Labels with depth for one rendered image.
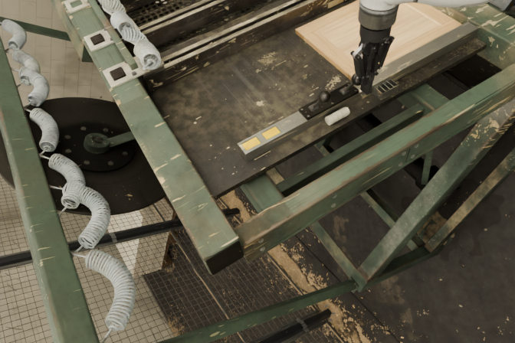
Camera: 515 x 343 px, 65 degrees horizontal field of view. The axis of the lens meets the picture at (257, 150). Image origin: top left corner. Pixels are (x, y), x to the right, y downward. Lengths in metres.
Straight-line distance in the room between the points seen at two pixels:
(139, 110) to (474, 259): 2.14
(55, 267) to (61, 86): 5.69
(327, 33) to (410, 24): 0.31
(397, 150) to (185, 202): 0.59
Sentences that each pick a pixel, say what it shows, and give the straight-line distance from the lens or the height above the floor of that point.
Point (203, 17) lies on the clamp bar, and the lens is 1.72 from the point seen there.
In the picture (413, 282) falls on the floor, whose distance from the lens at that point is 3.04.
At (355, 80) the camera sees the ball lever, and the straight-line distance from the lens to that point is 1.21.
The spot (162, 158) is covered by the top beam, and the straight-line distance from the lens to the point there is 1.15.
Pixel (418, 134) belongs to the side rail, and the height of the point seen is 1.35.
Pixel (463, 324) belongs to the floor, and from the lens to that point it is 2.97.
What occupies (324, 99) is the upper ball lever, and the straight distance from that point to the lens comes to 1.16.
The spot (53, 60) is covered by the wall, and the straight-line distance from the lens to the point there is 6.84.
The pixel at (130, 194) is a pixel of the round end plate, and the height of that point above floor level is 1.80.
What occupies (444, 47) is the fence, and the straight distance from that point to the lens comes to 1.55.
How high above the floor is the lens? 2.42
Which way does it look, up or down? 38 degrees down
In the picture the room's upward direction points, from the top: 96 degrees counter-clockwise
